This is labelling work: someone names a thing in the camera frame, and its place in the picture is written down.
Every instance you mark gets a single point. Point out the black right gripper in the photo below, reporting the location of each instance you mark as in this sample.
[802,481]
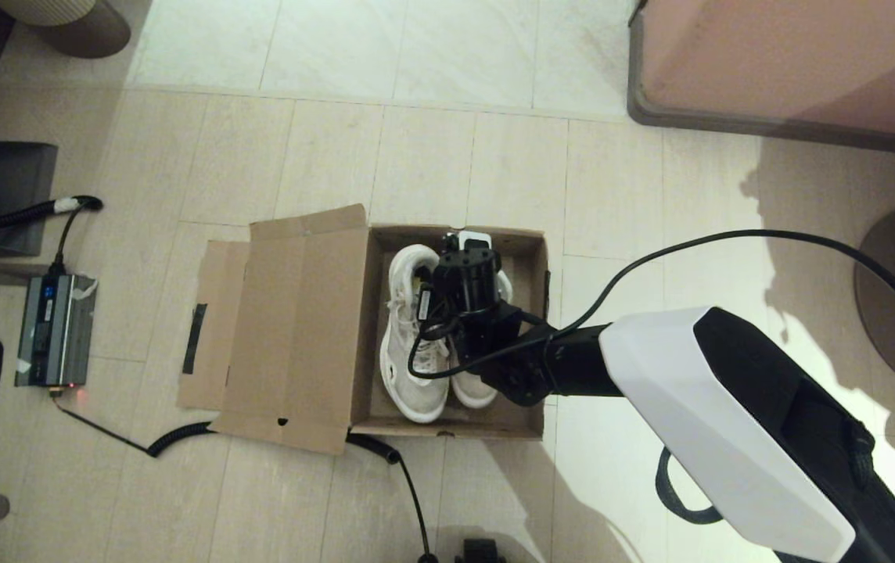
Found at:
[467,281]

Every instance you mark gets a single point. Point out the white lace-up sneaker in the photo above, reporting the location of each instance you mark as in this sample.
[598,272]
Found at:
[472,391]
[404,375]

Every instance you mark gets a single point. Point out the brown cardboard shoe box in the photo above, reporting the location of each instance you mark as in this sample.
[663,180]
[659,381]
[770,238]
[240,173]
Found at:
[299,328]

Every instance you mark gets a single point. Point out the grey black robot base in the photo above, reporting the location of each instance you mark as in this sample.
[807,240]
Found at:
[480,552]

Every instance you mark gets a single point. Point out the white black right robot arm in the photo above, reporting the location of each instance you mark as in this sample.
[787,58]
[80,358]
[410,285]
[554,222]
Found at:
[729,422]

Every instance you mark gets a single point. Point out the grey power inverter box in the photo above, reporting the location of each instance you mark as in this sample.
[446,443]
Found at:
[56,328]

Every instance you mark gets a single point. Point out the pink furniture with grey base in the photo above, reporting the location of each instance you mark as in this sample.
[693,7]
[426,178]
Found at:
[792,62]

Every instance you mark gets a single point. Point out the round ribbed beige stool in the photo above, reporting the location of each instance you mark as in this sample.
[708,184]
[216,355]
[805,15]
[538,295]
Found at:
[64,19]

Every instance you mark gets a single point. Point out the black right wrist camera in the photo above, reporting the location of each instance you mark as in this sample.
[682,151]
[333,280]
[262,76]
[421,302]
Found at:
[425,303]

